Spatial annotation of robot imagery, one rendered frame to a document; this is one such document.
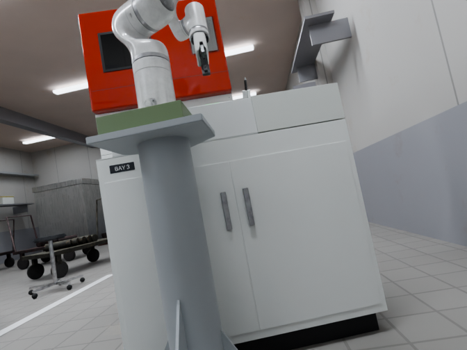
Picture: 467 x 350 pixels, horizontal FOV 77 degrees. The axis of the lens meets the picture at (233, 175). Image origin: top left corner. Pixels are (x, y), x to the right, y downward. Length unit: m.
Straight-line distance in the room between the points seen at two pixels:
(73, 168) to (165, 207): 10.77
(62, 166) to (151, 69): 10.92
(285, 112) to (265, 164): 0.22
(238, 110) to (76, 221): 8.91
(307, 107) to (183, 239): 0.69
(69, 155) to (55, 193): 1.99
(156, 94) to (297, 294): 0.84
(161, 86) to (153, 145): 0.19
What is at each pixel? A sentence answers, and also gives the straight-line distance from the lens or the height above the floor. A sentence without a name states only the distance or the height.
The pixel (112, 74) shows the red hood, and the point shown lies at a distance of 1.92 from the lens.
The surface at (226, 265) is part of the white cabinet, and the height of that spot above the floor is 0.36.
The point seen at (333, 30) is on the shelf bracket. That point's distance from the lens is 3.73.
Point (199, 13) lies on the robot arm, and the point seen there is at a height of 1.37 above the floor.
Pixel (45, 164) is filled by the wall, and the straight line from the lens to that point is 12.21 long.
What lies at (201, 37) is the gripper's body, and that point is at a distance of 1.29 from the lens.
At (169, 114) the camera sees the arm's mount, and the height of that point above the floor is 0.84.
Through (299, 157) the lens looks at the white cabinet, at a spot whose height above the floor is 0.70.
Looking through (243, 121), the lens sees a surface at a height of 0.87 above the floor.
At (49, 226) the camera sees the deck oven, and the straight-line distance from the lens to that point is 10.31.
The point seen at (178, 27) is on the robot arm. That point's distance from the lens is 1.41.
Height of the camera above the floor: 0.58
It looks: 5 degrees up
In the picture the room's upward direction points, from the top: 11 degrees counter-clockwise
